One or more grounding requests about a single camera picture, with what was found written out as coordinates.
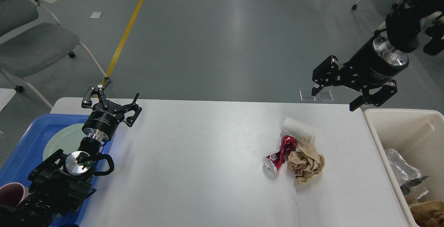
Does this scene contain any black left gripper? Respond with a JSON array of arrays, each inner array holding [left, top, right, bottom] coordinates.
[[82, 86, 143, 142]]

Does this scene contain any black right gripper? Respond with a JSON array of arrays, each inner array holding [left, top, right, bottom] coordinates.
[[311, 36, 409, 112]]

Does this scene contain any light green plate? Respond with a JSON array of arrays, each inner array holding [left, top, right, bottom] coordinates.
[[42, 123, 87, 161]]

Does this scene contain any crushed red can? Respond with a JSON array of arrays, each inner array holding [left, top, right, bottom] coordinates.
[[264, 135, 298, 173]]

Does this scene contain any brown paper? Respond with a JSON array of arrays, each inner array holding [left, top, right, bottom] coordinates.
[[287, 137, 325, 184]]

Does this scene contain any aluminium foil tray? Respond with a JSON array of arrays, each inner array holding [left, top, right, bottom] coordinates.
[[384, 149, 429, 204]]

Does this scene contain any brown paper bag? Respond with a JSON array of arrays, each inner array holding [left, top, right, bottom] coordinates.
[[409, 200, 444, 227]]

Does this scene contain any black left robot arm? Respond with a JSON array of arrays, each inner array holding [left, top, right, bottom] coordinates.
[[1, 86, 142, 227]]

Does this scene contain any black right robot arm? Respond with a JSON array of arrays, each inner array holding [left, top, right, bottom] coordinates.
[[311, 0, 443, 111]]

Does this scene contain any grey floor plate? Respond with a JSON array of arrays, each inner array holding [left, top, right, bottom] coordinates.
[[317, 90, 334, 102], [299, 90, 316, 102]]

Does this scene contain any beige plastic bin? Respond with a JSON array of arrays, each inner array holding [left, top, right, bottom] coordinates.
[[364, 108, 444, 227]]

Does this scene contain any blue plastic tray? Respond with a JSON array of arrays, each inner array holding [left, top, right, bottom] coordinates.
[[0, 114, 122, 227]]

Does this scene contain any grey chair left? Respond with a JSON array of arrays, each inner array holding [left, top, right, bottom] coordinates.
[[0, 0, 98, 107]]

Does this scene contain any pink mug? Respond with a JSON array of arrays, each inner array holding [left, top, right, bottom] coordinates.
[[0, 182, 30, 207]]

